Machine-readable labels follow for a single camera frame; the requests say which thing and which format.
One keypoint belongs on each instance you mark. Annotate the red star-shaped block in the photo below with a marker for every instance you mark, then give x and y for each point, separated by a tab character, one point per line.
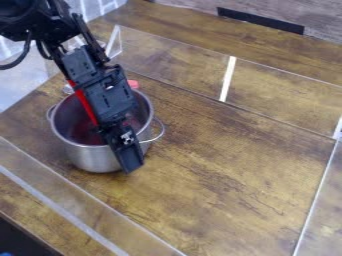
82	131

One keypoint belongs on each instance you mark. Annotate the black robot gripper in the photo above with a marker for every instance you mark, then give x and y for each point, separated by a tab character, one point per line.
107	98

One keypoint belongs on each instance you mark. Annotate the small pink oval object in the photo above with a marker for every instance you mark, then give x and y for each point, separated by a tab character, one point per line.
134	84

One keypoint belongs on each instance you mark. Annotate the clear acrylic triangular bracket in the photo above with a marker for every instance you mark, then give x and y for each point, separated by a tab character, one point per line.
114	45

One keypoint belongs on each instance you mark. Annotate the silver metal pot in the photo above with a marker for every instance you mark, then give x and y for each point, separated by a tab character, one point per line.
98	159

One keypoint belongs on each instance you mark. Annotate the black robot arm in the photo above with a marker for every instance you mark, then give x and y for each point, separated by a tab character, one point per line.
46	24

